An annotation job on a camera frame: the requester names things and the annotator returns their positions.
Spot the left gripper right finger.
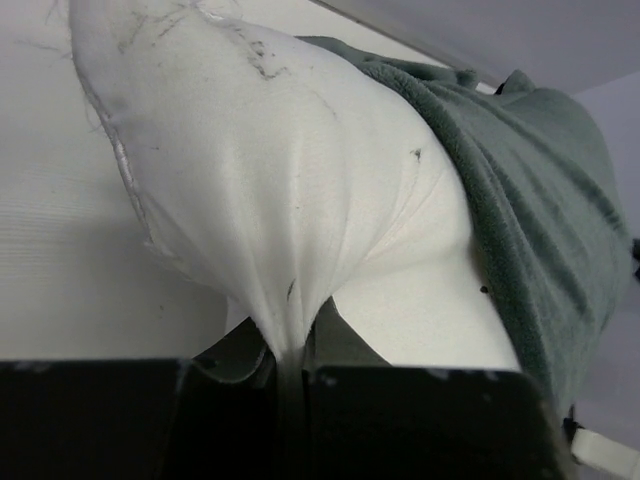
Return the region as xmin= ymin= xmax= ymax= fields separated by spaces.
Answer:
xmin=303 ymin=297 xmax=391 ymax=372

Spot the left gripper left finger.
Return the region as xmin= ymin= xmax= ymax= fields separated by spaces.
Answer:
xmin=192 ymin=319 xmax=275 ymax=388

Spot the white pillow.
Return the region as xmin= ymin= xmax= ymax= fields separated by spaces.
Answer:
xmin=69 ymin=1 xmax=519 ymax=370

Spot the zebra and green pillowcase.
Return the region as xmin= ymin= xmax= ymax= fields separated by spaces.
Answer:
xmin=310 ymin=36 xmax=632 ymax=414

